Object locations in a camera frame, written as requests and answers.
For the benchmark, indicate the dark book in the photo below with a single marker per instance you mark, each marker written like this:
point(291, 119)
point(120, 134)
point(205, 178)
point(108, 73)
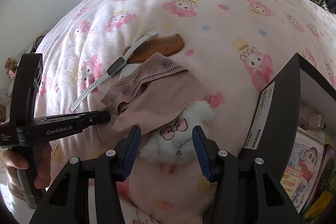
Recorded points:
point(328, 174)

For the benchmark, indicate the beige crumpled bag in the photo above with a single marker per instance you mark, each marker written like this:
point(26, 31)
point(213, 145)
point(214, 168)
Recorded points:
point(312, 116)

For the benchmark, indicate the wooden comb with tassel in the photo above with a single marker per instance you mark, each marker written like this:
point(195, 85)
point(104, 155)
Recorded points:
point(162, 49)

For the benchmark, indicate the yellow packet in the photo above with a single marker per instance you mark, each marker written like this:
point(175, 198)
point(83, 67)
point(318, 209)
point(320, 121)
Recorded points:
point(320, 203)

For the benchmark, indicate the cartoon comic book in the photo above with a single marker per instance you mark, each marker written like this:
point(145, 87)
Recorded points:
point(304, 169)

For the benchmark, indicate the small brown teddy bear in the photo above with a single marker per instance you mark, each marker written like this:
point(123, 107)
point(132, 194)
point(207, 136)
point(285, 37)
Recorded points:
point(11, 67)

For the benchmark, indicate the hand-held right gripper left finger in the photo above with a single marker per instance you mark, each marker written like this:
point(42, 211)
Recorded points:
point(132, 153)

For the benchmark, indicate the white smart watch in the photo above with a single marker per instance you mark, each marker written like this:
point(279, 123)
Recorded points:
point(115, 66)

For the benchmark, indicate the black storage container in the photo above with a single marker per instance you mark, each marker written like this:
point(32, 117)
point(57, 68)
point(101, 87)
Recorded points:
point(278, 113)

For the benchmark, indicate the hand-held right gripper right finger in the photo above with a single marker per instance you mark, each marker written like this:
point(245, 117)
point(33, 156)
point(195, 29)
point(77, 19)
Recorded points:
point(200, 153)

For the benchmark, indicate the white fluffy plush toy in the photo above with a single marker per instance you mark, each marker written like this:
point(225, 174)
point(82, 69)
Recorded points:
point(170, 142)

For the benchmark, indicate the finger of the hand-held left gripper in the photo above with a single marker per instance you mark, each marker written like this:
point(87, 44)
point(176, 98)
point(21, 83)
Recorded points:
point(94, 117)

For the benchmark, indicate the clear cartoon phone case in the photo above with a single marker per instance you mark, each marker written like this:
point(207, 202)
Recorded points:
point(127, 71)

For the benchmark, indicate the pink patterned garment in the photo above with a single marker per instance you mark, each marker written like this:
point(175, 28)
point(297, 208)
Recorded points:
point(157, 98)

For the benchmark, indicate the person's left hand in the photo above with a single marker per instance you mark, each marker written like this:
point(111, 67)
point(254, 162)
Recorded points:
point(43, 169)

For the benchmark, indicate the printed pink blanket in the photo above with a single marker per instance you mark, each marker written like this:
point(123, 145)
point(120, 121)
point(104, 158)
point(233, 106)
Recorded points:
point(210, 29)

